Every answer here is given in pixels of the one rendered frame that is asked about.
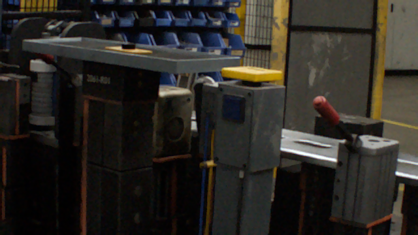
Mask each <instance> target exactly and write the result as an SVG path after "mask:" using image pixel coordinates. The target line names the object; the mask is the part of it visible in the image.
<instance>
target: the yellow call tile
mask: <svg viewBox="0 0 418 235"><path fill-rule="evenodd" d="M282 74H283V73H282V72H281V71H276V70H267V69H258V68H256V67H229V68H222V70H221V76H222V77H226V78H234V79H239V80H242V84H243V85H247V86H260V85H261V82H269V81H276V80H282Z"/></svg>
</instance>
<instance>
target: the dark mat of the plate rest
mask: <svg viewBox="0 0 418 235"><path fill-rule="evenodd" d="M49 43H52V44H59V45H64V46H72V47H75V46H77V47H82V48H89V49H94V50H102V51H107V52H109V51H112V52H118V51H114V50H106V47H121V46H117V45H112V44H103V43H100V44H98V43H93V42H84V41H72V42H49ZM47 44H48V43H47ZM136 49H138V50H145V49H140V48H136ZM145 51H149V52H152V53H151V54H134V55H143V56H148V57H156V58H161V59H170V60H175V61H181V60H196V59H213V58H208V57H203V56H197V55H188V54H179V53H174V52H164V51H159V50H150V49H147V50H145ZM121 53H125V52H121ZM125 54H128V53H125Z"/></svg>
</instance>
